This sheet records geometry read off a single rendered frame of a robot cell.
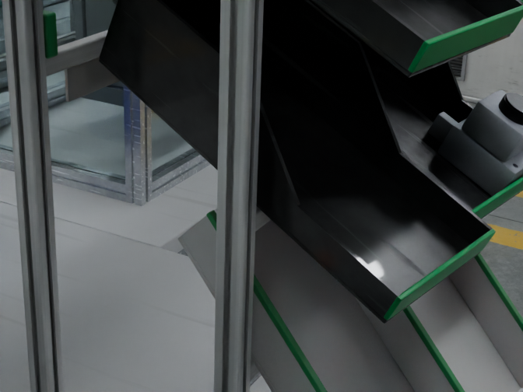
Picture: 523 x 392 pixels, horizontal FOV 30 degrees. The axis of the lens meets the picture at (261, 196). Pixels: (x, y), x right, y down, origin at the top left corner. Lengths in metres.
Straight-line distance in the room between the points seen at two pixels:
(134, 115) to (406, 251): 0.88
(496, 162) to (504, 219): 2.93
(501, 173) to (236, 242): 0.25
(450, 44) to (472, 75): 4.10
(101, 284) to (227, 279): 0.69
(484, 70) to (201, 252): 4.00
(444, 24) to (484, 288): 0.35
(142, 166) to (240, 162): 0.93
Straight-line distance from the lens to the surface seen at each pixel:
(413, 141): 0.81
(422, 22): 0.62
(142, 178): 1.54
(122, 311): 1.27
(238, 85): 0.59
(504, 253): 3.46
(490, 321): 0.92
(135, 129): 1.51
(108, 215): 1.53
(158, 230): 1.48
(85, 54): 0.74
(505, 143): 0.78
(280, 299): 0.75
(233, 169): 0.62
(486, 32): 0.62
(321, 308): 0.77
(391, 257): 0.67
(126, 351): 1.19
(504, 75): 4.63
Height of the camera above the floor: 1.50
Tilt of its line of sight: 24 degrees down
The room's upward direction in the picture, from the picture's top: 2 degrees clockwise
